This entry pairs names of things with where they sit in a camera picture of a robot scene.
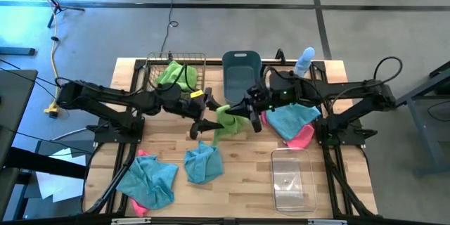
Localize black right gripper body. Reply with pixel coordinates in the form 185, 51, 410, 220
245, 77, 288, 113

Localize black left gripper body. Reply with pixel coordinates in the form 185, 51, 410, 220
174, 87, 214, 120

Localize green microfiber towel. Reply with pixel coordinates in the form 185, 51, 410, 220
155, 60, 199, 92
210, 104, 252, 147

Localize blue microfiber towel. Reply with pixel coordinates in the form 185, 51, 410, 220
184, 140, 225, 185
265, 103, 322, 141
115, 154, 179, 210

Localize pink microfiber towel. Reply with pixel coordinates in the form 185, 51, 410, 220
129, 149, 150, 218
259, 110, 316, 150

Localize teal plastic basket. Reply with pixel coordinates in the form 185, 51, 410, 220
221, 50, 264, 107

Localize light blue spray bottle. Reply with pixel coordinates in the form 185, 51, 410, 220
293, 46, 316, 78

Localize clear plastic bin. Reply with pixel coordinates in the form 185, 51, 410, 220
270, 147, 317, 214

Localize white paper sheets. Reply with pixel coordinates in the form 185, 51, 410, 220
34, 147, 88, 204

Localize black side bench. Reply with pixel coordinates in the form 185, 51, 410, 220
0, 146, 88, 225

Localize grey metal table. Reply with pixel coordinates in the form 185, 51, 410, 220
395, 60, 450, 177

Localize black tripod stand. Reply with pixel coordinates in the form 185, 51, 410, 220
25, 0, 86, 29

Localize black side desk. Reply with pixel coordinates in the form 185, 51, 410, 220
0, 69, 39, 169

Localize black stand foot bar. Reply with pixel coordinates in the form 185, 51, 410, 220
0, 46, 37, 56

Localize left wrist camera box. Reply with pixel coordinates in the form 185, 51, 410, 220
181, 96, 203, 113

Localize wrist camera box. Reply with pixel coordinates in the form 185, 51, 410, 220
181, 96, 203, 113
247, 84, 265, 102

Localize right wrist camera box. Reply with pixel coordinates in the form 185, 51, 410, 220
247, 84, 265, 102

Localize black clamp mount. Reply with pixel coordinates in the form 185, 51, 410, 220
275, 48, 287, 65

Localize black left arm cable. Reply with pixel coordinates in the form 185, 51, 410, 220
54, 63, 198, 96

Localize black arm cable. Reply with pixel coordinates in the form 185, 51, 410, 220
54, 63, 198, 96
262, 56, 404, 113

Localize metal wire basket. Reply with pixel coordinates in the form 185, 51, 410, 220
144, 51, 207, 94

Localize black aluminium rig frame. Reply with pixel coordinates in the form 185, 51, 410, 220
81, 58, 379, 225

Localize thin black floor cable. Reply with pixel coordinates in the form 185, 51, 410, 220
160, 0, 179, 57

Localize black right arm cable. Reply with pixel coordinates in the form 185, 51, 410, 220
262, 56, 404, 113

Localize yellow extension cable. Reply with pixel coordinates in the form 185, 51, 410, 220
41, 0, 61, 119

